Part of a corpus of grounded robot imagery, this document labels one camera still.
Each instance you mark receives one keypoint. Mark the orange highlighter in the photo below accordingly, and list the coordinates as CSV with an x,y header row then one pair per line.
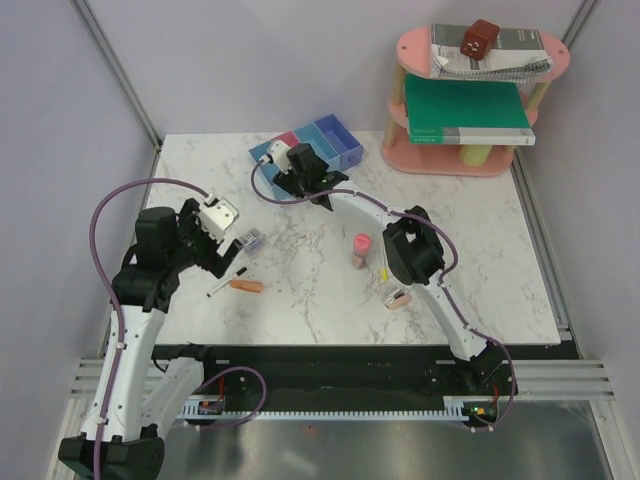
x,y
247,285

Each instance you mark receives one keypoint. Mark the brown cube toy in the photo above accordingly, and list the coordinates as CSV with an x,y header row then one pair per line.
x,y
479,39

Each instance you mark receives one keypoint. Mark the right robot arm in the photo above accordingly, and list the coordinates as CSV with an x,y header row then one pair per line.
x,y
419,254

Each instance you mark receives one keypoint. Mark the yellow cap white pen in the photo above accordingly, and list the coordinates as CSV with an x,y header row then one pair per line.
x,y
384,272

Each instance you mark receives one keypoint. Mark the black white marker pen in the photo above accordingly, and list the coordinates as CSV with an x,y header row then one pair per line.
x,y
225,281

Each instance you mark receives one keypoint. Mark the pink drawer bin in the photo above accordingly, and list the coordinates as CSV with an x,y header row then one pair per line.
x,y
288,138

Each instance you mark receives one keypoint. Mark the white cable duct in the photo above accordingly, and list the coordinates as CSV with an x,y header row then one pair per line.
x,y
201,409

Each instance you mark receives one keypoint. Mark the pink cap glue bottle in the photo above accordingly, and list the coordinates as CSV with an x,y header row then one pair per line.
x,y
361,247

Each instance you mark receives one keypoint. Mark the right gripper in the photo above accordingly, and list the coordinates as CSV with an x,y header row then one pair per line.
x,y
286,181

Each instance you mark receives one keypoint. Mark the yellow foam roll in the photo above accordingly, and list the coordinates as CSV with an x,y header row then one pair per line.
x,y
474,155

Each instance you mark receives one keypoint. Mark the green book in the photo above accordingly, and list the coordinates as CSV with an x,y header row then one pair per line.
x,y
448,112

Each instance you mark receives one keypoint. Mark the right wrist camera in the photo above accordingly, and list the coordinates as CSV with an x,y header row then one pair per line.
x,y
276,154

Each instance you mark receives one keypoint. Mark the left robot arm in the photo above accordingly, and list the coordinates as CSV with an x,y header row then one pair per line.
x,y
124,433

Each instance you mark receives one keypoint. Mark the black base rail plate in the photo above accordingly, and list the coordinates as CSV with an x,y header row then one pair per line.
x,y
343,376

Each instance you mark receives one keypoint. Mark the clear paperclip jar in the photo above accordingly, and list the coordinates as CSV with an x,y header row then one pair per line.
x,y
252,241

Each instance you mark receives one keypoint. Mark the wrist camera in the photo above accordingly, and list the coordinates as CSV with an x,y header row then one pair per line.
x,y
218,218
276,154

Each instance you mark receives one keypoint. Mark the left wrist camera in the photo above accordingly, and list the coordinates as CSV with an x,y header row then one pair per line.
x,y
218,218

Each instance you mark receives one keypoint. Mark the pink correction tape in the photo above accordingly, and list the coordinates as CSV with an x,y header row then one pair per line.
x,y
397,299

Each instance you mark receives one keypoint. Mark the grey spiral notebook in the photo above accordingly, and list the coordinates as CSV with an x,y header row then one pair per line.
x,y
516,55

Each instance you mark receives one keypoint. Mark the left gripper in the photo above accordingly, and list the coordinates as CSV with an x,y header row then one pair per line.
x,y
213,261

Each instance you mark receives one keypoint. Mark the pink three tier shelf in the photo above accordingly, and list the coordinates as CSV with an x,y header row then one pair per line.
x,y
413,57

